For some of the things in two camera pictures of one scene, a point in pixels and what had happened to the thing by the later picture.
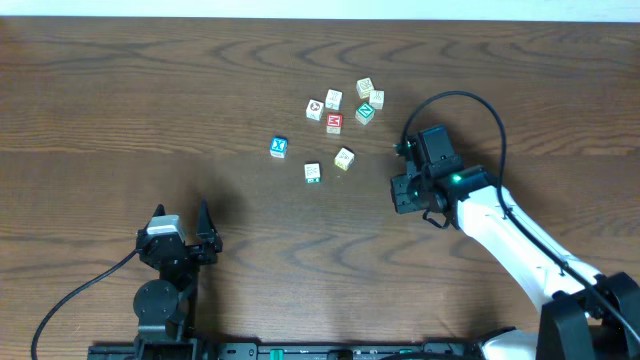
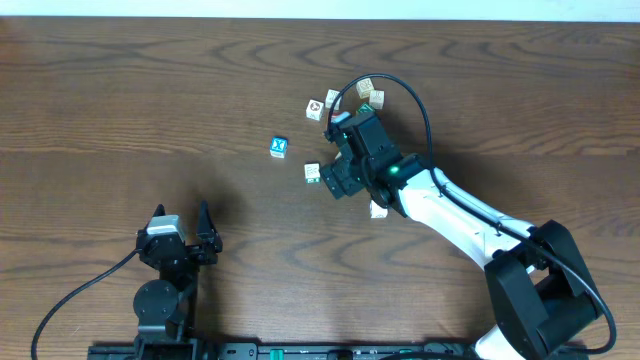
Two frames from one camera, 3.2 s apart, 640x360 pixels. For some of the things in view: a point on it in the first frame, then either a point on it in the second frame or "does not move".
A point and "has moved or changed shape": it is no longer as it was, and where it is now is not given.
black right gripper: (403, 202) → (338, 172)
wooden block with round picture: (314, 109) does not move
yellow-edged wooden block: (344, 159) has moved or changed shape
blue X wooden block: (279, 146) does not move
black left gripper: (187, 248) does not move
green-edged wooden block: (312, 173) does not move
